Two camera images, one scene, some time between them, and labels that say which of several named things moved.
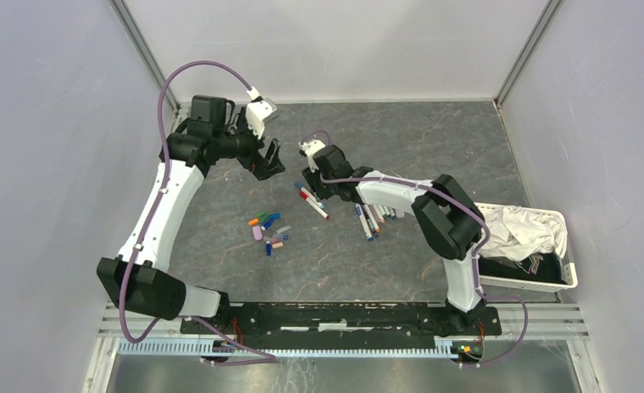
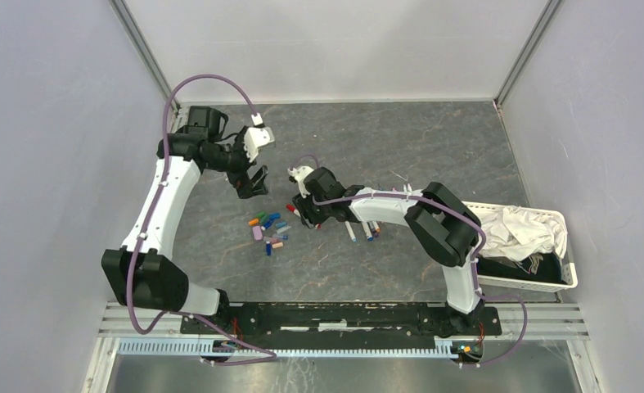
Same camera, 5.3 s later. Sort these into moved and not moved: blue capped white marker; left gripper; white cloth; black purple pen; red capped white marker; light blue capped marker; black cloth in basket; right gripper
Moved: red capped white marker; left gripper; right gripper; light blue capped marker
Not moved: black cloth in basket; blue capped white marker; black purple pen; white cloth
